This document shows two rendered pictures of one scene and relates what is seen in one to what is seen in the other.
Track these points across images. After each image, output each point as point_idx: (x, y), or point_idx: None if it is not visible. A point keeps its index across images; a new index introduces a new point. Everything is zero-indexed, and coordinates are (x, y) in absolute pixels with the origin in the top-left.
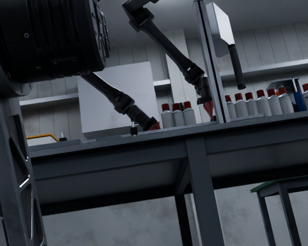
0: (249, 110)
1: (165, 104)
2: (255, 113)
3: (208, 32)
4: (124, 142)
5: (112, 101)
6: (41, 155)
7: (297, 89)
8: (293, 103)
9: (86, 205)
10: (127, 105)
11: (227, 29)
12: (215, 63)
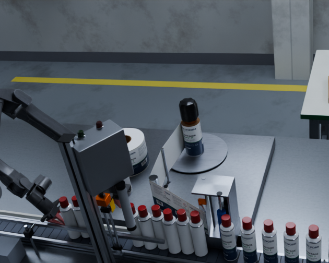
0: (153, 227)
1: (60, 202)
2: (159, 232)
3: (79, 183)
4: None
5: (6, 188)
6: None
7: (221, 208)
8: (226, 203)
9: None
10: (24, 193)
11: (114, 162)
12: (91, 216)
